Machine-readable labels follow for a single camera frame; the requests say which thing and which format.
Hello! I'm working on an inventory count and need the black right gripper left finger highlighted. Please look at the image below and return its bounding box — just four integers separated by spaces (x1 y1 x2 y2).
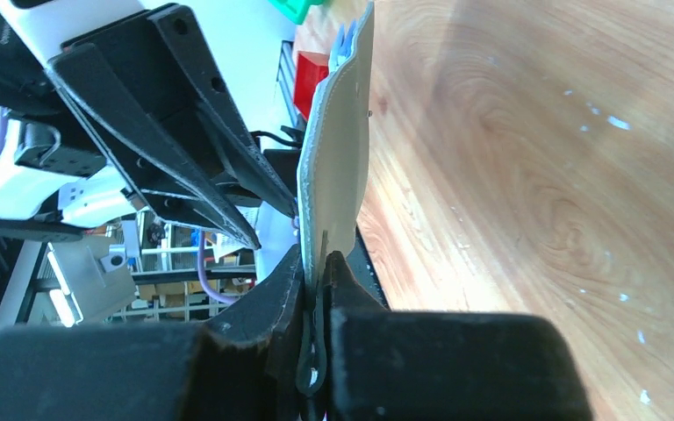
0 246 304 420

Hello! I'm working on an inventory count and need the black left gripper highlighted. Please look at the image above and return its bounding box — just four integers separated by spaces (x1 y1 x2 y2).
47 4 297 249

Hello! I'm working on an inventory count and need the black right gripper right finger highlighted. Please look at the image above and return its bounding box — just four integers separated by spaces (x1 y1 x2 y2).
324 252 593 420

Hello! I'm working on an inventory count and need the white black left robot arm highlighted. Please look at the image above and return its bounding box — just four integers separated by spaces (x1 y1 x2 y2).
0 1 297 249

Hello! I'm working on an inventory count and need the red white toy block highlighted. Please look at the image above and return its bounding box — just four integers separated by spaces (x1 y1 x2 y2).
293 51 329 120

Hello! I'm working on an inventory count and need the green plastic bin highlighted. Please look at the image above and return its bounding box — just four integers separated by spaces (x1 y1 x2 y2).
269 0 325 25

